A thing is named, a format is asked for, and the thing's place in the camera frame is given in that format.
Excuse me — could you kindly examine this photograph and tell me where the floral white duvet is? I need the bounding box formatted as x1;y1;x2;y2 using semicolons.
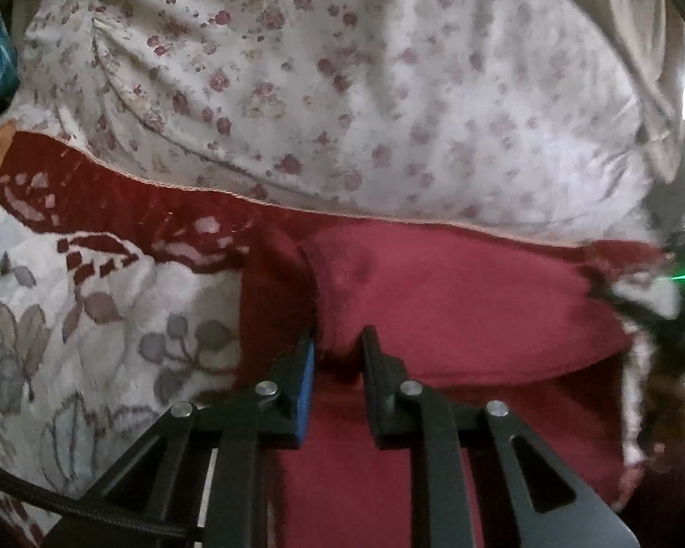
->
11;0;651;241

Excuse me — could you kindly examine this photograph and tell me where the beige curtain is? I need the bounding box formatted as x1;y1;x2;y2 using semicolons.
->
574;0;685;183

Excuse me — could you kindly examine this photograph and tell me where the black cable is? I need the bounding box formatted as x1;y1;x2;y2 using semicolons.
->
0;455;190;541

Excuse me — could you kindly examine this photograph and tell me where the dark red sweatshirt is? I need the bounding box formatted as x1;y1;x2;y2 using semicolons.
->
238;223;631;547

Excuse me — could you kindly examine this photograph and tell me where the red and white plush blanket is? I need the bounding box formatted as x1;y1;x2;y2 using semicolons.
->
0;132;664;507

